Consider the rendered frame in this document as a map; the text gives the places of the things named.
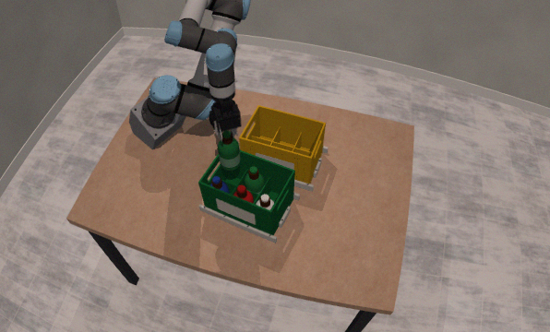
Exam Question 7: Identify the green plastic crate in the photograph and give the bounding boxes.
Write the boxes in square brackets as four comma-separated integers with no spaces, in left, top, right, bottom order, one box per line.
[203,150,295,235]

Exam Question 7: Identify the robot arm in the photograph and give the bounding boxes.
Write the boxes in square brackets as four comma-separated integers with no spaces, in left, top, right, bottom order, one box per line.
[141,0,251,128]

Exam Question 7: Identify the yellow divided crate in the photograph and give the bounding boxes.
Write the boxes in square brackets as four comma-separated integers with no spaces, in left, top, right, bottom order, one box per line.
[241,108,326,184]

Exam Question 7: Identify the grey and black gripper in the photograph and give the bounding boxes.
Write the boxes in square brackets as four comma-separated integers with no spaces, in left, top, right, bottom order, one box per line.
[209,92,241,141]

